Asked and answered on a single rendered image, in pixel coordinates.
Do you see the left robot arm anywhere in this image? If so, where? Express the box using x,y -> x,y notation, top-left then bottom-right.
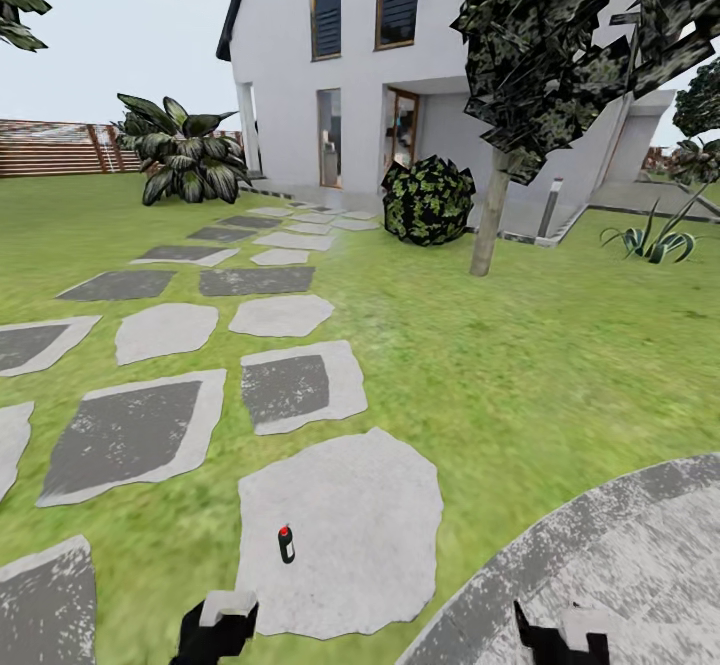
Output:
169,589 -> 258,665

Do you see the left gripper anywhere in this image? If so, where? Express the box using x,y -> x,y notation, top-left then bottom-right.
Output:
179,599 -> 258,665

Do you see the insectifuge atomizer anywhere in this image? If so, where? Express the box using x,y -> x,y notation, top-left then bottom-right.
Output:
278,526 -> 295,564

